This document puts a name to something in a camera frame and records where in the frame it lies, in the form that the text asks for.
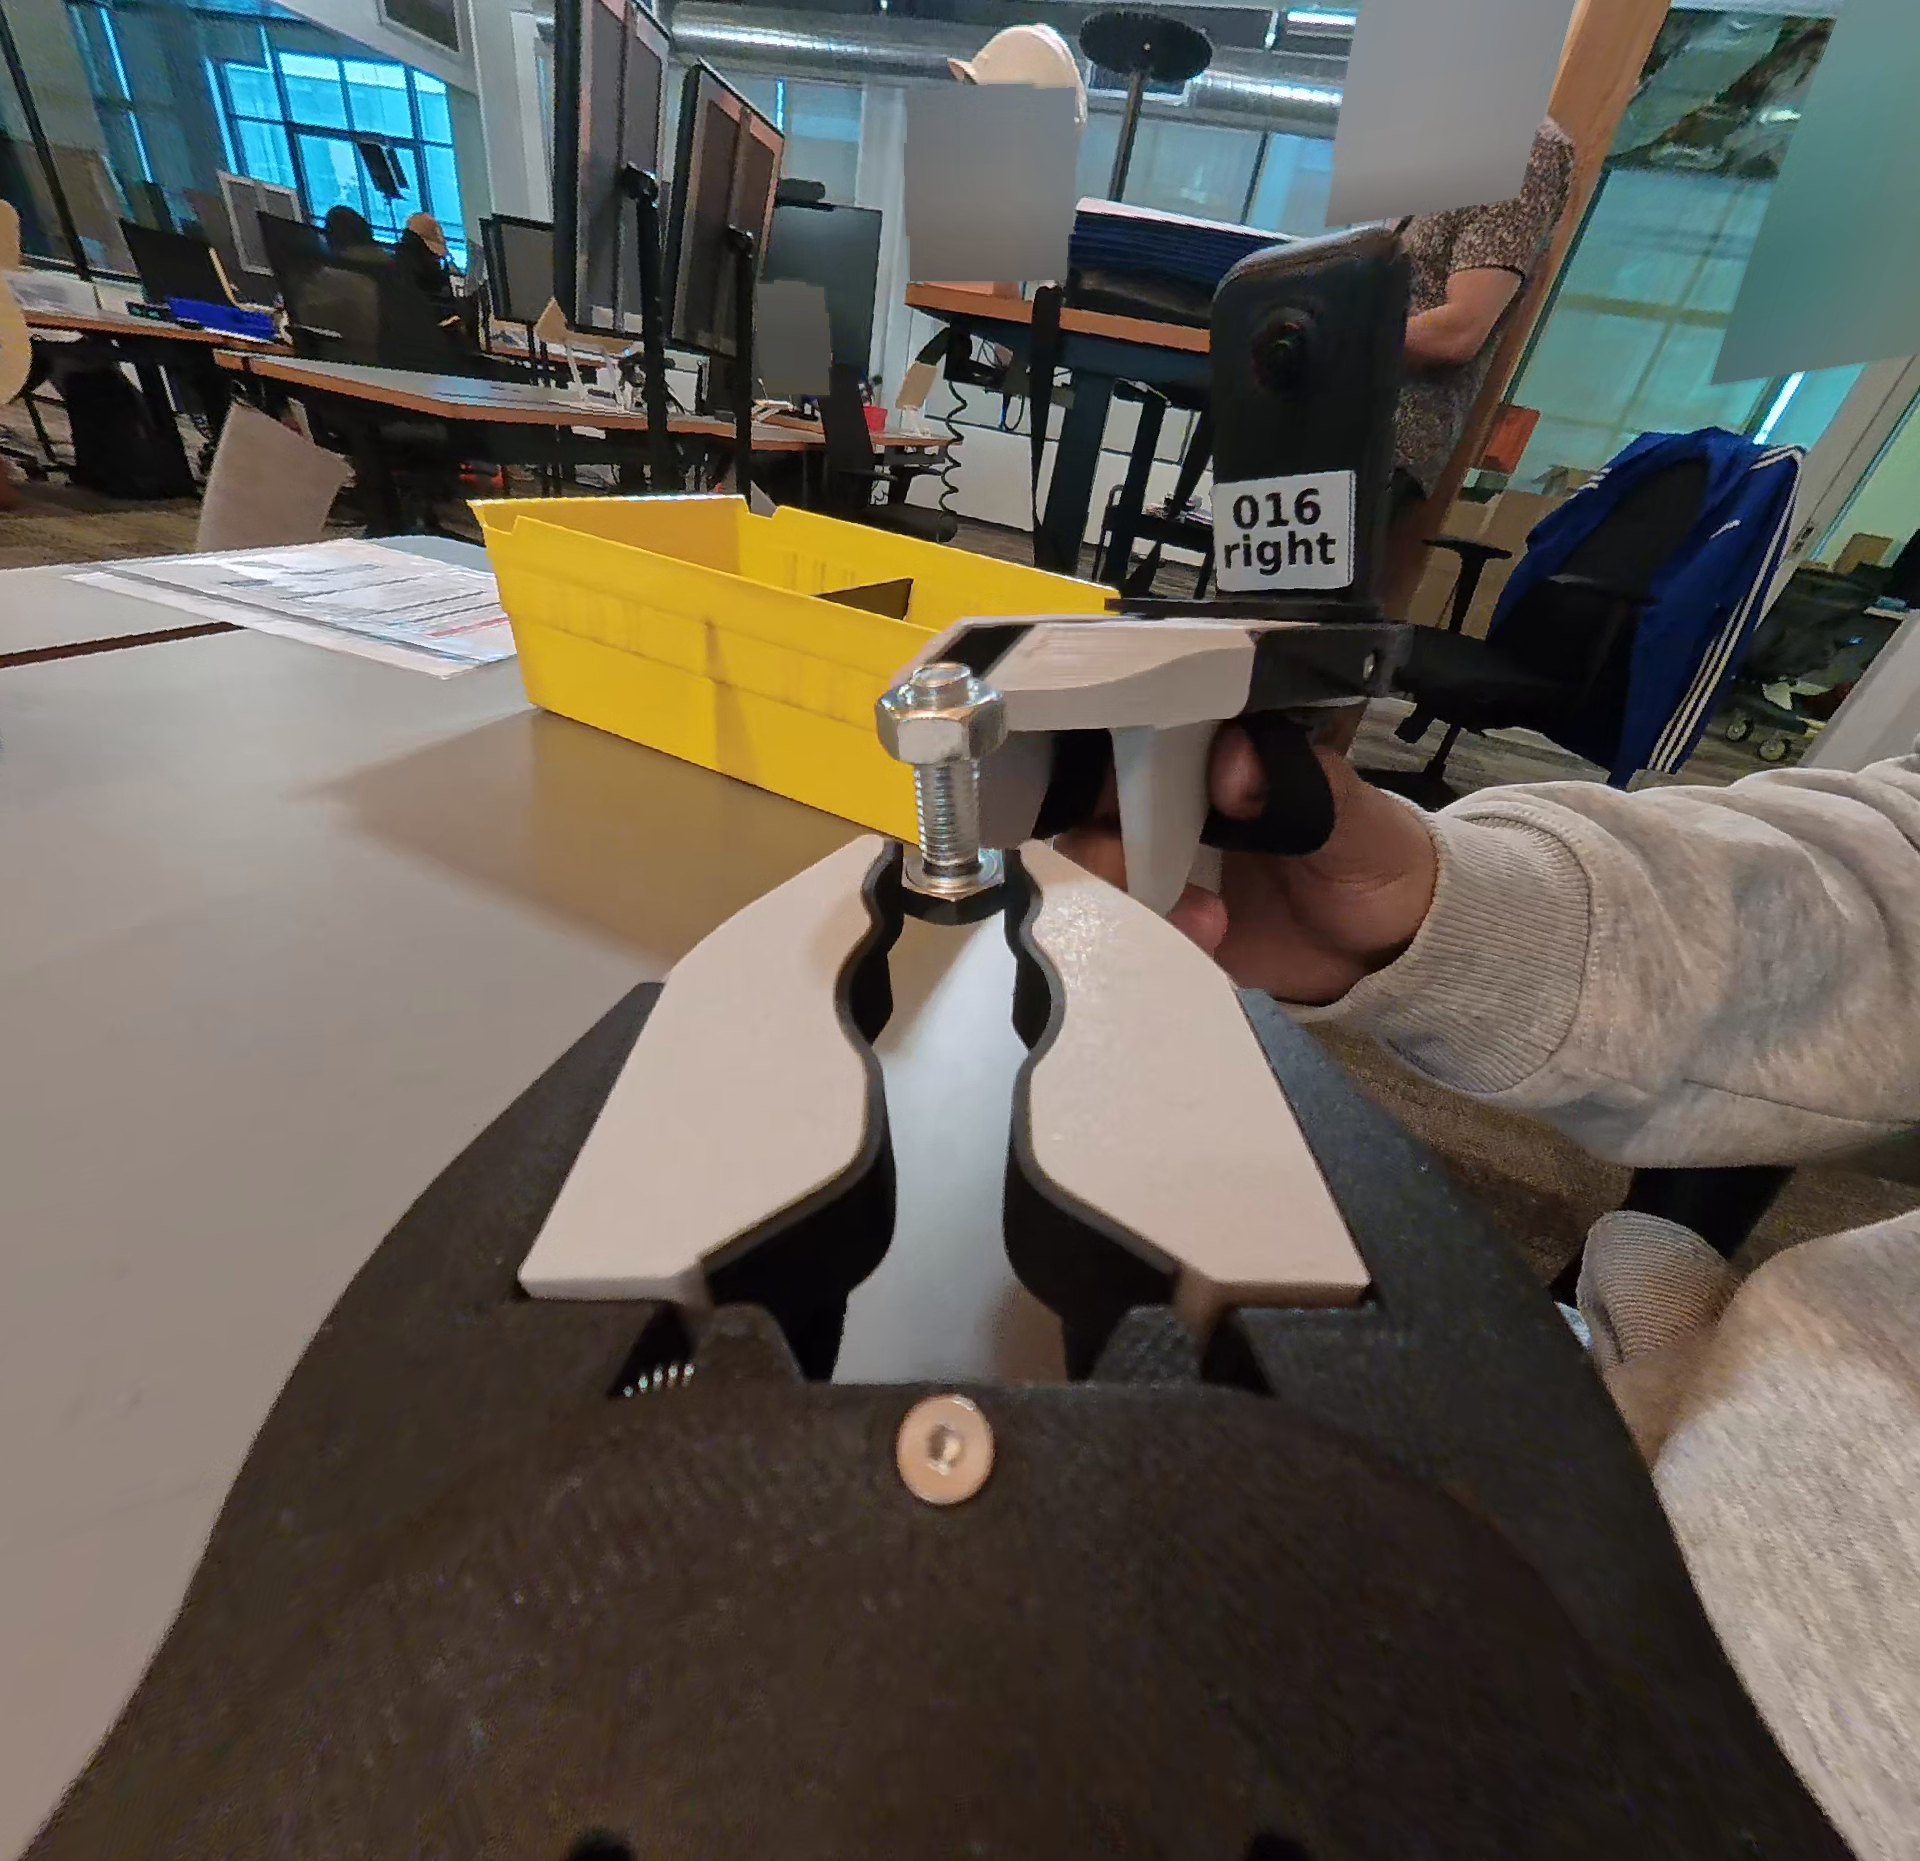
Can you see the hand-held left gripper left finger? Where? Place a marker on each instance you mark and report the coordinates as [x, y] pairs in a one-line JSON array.
[[722, 1084]]

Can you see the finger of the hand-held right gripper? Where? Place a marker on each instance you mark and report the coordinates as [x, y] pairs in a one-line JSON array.
[[998, 649], [1138, 677]]

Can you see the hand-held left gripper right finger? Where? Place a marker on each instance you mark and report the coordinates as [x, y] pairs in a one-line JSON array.
[[1180, 1095]]

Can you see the silver hex nut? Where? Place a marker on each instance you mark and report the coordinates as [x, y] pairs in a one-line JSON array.
[[942, 725]]

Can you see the silver bolt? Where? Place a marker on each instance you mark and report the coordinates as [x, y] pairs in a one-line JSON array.
[[949, 812]]

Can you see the person's right forearm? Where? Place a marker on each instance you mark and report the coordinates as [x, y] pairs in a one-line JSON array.
[[1681, 960]]

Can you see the blue-legged standing desk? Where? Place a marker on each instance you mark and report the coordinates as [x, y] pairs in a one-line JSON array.
[[1081, 324]]

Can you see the grey desk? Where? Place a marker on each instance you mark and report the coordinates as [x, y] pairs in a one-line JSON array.
[[225, 993]]

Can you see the long wooden desk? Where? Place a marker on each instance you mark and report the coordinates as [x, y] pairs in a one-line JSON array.
[[121, 324], [480, 399]]

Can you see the person's right hand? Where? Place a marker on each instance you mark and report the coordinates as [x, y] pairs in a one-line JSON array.
[[1334, 887]]

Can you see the stack of blue folders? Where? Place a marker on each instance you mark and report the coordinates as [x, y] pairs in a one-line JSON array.
[[1153, 236]]

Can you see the yellow plastic bin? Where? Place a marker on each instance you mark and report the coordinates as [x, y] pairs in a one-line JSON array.
[[660, 630]]

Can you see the black office chair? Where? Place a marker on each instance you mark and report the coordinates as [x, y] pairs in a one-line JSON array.
[[1799, 647], [1591, 587]]

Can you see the black monitor stand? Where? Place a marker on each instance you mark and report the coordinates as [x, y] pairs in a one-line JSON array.
[[743, 391], [652, 375]]

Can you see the black round floor lamp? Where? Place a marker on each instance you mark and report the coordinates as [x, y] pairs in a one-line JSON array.
[[1148, 44]]

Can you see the medium black monitor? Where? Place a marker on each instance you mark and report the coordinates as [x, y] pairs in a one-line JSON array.
[[853, 263]]

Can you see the white hard hat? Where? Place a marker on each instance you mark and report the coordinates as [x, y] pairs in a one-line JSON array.
[[1022, 55]]

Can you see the blue striped jacket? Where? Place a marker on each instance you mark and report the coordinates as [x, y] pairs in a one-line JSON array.
[[1748, 587]]

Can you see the large black monitor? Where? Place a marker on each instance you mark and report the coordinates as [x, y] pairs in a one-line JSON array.
[[722, 224], [609, 150]]

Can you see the small black monitor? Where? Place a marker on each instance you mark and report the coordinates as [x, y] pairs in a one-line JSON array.
[[519, 271]]

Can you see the laminated paper sheet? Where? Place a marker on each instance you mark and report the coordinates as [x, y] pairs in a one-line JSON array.
[[317, 604]]

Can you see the person's grey sweatshirt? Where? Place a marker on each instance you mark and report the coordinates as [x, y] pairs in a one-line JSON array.
[[1799, 1442]]

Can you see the grey leaning board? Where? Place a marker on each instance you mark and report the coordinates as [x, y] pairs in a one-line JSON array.
[[269, 475]]

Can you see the small blue bin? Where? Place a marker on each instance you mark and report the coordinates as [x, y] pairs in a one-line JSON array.
[[218, 313]]

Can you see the wooden post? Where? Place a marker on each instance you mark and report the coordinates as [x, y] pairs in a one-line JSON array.
[[1620, 61]]

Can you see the silver ventilation duct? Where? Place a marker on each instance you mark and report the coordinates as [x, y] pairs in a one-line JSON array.
[[839, 39]]

